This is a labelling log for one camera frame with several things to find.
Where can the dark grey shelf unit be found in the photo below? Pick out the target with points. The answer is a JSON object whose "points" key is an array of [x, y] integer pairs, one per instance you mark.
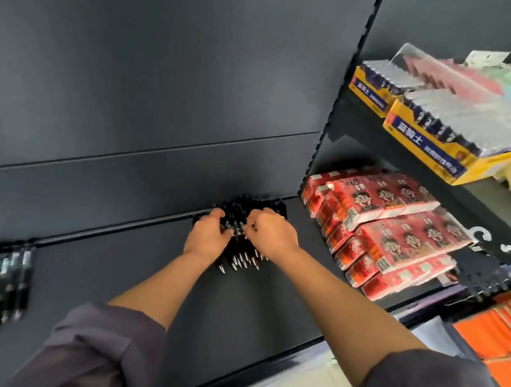
{"points": [[158, 76]]}

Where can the yellow blue battery box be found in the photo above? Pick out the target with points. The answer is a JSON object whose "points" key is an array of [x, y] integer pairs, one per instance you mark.
{"points": [[368, 94], [424, 145]]}

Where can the person's left hand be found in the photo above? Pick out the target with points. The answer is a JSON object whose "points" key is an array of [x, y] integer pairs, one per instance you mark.
{"points": [[207, 240]]}

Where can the person's left forearm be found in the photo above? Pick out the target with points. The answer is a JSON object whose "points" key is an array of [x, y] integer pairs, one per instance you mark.
{"points": [[163, 290]]}

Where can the person's right forearm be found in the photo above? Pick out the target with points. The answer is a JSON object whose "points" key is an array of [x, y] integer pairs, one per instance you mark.
{"points": [[347, 314]]}

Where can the black stocked shelf unit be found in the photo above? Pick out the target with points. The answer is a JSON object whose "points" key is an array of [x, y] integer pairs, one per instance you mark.
{"points": [[437, 23]]}

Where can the aligned bundle of black pens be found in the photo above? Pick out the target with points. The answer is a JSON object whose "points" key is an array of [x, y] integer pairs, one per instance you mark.
{"points": [[236, 207]]}

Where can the grey left sleeve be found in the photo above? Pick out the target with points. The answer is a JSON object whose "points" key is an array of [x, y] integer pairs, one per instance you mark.
{"points": [[93, 351]]}

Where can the person's right hand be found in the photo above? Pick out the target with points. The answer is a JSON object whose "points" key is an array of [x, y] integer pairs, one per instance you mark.
{"points": [[273, 236]]}

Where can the orange object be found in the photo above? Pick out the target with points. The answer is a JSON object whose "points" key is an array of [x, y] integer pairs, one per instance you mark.
{"points": [[495, 334]]}

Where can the plastic-wrapped red packets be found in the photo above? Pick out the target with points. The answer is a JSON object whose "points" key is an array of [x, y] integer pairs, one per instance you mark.
{"points": [[450, 75]]}

